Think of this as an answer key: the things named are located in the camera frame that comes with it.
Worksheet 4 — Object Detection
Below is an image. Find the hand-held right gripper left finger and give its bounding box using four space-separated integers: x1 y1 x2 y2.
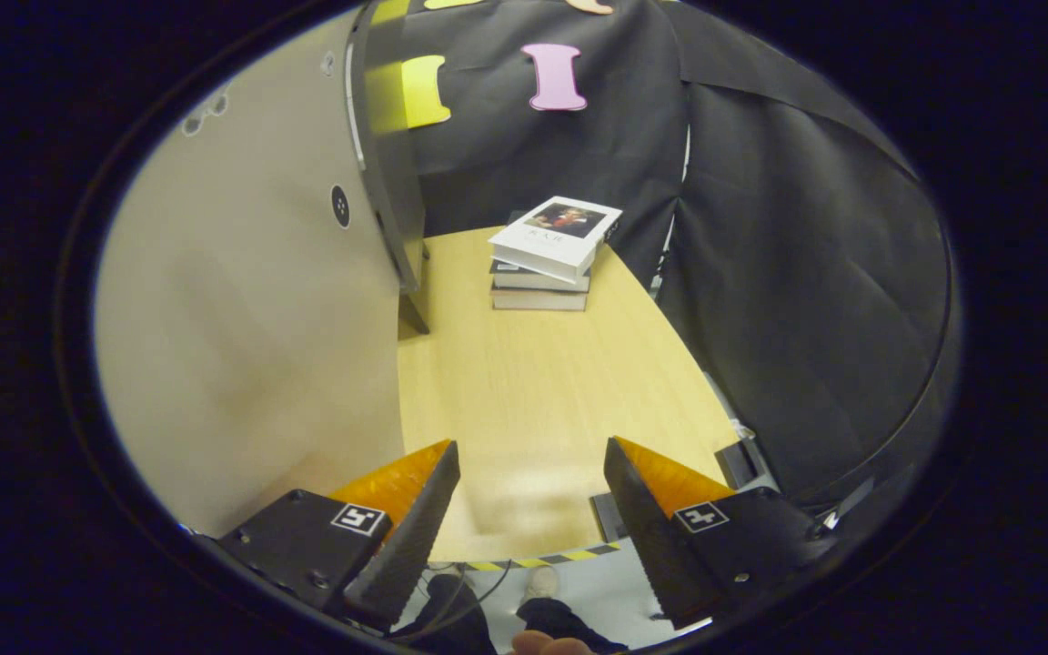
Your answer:
215 439 463 633

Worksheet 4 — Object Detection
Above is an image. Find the grey metal frame piece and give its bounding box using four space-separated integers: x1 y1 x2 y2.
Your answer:
713 435 781 497
590 491 627 544

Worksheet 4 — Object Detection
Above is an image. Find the yellow black hazard tape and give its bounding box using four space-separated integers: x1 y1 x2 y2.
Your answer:
458 542 622 573

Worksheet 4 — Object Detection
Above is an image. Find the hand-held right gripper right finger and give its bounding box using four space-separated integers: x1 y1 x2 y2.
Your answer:
602 436 839 630

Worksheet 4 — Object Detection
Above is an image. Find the white book with portrait cover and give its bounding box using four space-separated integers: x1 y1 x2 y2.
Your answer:
488 195 624 284

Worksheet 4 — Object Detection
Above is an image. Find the person's right leg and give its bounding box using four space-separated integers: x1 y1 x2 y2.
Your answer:
515 596 630 655

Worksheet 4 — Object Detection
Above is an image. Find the dark covered book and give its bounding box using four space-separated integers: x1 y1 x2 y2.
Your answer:
489 258 592 294

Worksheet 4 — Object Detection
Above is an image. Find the white shoe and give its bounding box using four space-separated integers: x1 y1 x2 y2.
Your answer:
524 565 562 602

